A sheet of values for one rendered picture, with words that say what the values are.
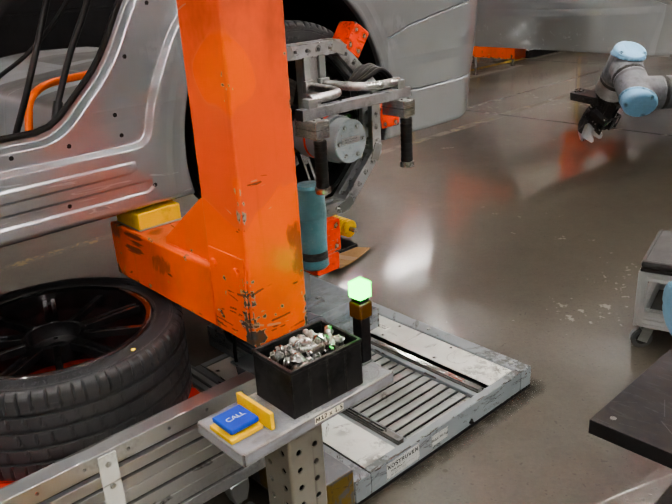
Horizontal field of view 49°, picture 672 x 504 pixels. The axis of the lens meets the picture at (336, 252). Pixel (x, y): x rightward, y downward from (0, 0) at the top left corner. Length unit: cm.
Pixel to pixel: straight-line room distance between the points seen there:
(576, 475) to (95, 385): 129
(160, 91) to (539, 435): 146
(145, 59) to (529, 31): 290
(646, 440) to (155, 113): 145
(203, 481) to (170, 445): 16
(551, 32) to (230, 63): 314
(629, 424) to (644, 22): 293
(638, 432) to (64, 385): 130
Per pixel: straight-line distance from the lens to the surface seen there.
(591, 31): 442
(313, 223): 214
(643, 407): 195
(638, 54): 225
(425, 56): 271
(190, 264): 185
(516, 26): 456
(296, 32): 228
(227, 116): 154
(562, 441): 231
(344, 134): 213
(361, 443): 213
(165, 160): 207
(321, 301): 259
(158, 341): 185
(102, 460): 171
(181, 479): 185
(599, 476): 220
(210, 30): 154
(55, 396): 175
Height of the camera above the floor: 134
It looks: 22 degrees down
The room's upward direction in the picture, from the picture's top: 3 degrees counter-clockwise
